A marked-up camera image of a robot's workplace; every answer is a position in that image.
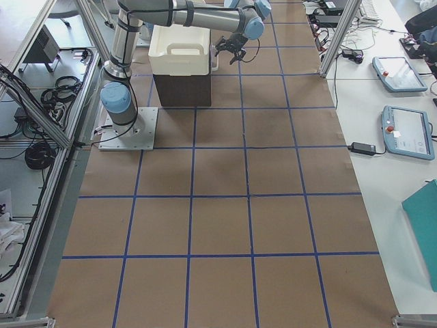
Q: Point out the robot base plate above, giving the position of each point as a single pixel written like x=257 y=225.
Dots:
x=124 y=138

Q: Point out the lower teach pendant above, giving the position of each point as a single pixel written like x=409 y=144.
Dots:
x=407 y=132

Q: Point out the teach pendant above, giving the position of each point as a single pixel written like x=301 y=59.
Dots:
x=407 y=132
x=397 y=75

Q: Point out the grey control box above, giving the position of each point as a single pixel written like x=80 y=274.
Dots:
x=44 y=49

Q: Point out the white plastic tray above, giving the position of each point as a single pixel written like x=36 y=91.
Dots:
x=180 y=51

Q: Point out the aluminium frame rail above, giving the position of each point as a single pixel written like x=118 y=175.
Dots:
x=22 y=93

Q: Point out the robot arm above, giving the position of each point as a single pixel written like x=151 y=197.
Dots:
x=245 y=17

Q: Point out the aluminium frame post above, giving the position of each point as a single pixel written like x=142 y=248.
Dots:
x=343 y=25

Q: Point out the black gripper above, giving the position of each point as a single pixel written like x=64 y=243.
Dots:
x=235 y=44

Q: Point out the black power adapter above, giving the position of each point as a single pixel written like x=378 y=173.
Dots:
x=362 y=148

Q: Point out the upper teach pendant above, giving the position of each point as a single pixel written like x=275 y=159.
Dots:
x=397 y=75

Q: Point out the teal box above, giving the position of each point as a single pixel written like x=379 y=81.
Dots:
x=421 y=211

